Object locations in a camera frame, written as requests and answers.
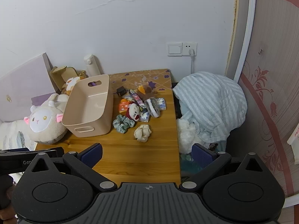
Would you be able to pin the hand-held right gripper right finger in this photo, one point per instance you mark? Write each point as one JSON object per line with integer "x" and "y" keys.
{"x": 203, "y": 155}

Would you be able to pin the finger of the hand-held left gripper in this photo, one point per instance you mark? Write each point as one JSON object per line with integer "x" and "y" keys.
{"x": 55, "y": 152}

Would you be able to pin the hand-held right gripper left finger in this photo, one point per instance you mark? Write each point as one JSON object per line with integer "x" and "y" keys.
{"x": 92, "y": 155}

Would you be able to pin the beige plastic basket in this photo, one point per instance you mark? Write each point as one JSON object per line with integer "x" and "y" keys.
{"x": 93, "y": 112}

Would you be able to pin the orange pill bottle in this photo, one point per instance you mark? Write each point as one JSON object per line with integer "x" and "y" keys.
{"x": 123, "y": 107}

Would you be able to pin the cartoon printed pen box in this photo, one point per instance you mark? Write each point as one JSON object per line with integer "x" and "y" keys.
{"x": 137, "y": 100}

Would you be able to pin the person's left hand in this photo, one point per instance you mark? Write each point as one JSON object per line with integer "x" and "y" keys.
{"x": 7, "y": 215}

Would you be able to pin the teal cloth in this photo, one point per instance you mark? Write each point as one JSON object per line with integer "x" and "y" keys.
{"x": 186, "y": 164}

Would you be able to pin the white fluffy plush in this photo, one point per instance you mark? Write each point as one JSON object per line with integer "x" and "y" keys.
{"x": 186, "y": 135}

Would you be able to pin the white printed bedsheet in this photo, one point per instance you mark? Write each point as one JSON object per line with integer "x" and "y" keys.
{"x": 11, "y": 133}

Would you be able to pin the white sheep plush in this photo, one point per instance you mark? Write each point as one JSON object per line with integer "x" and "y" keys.
{"x": 43, "y": 121}

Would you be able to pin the green scrunchie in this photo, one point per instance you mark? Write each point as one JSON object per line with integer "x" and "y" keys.
{"x": 122, "y": 123}

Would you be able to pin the purple pillow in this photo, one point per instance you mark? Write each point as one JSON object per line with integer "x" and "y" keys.
{"x": 39, "y": 99}

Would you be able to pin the cream scrunchie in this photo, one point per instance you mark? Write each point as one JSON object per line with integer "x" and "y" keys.
{"x": 142, "y": 133}

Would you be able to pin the striped light blue blanket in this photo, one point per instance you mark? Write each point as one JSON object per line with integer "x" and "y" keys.
{"x": 210, "y": 98}

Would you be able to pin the blue white paper packet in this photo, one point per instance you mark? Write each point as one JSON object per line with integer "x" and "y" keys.
{"x": 144, "y": 117}

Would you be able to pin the grey white hairband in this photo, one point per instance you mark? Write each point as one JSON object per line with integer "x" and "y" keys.
{"x": 151, "y": 108}

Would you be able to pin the small black box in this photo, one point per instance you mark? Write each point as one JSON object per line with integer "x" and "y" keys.
{"x": 121, "y": 91}

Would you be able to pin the orange white plush toy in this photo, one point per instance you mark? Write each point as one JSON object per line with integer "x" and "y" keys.
{"x": 71, "y": 82}

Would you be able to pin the purple pen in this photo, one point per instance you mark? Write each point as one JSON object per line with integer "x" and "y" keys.
{"x": 94, "y": 83}

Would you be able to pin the lilac headboard panel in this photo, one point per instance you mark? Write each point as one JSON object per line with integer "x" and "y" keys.
{"x": 23, "y": 84}

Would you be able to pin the brown cardboard box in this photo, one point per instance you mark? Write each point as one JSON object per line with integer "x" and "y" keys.
{"x": 58, "y": 74}

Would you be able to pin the brown orange plush toy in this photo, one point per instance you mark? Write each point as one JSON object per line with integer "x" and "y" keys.
{"x": 146, "y": 91}

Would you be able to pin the white bottle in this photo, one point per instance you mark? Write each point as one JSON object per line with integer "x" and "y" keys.
{"x": 92, "y": 67}

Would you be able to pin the purple floral table mat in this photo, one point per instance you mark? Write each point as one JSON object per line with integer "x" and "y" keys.
{"x": 140, "y": 77}

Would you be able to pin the white paper tag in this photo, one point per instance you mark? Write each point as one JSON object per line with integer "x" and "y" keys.
{"x": 294, "y": 144}

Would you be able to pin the floral wardrobe door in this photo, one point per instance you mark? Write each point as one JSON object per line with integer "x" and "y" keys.
{"x": 268, "y": 74}

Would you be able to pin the white wall outlet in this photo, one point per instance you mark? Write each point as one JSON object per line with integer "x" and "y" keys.
{"x": 186, "y": 45}

